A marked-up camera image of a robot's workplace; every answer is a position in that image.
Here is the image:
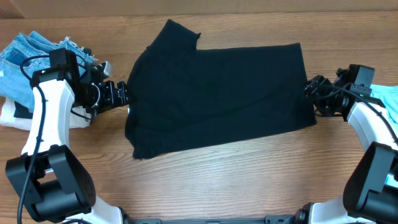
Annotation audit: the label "black t-shirt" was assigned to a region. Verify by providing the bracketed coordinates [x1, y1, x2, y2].
[125, 20, 316, 159]

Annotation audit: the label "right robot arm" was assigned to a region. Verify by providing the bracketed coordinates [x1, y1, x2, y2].
[288, 64, 397, 223]

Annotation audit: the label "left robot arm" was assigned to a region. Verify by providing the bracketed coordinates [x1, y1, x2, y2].
[6, 49, 132, 224]

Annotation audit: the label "folded white garment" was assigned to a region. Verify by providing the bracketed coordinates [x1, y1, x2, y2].
[1, 98, 90, 131]

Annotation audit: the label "light blue crumpled shirt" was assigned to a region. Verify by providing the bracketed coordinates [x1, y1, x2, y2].
[368, 83, 398, 187]

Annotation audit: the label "folded dark navy garment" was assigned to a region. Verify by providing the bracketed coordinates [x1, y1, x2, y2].
[14, 101, 33, 119]

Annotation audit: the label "blue denim shorts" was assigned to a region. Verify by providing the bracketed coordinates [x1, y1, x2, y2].
[1, 31, 95, 112]

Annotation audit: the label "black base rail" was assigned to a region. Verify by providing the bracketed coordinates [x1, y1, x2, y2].
[124, 215, 306, 224]

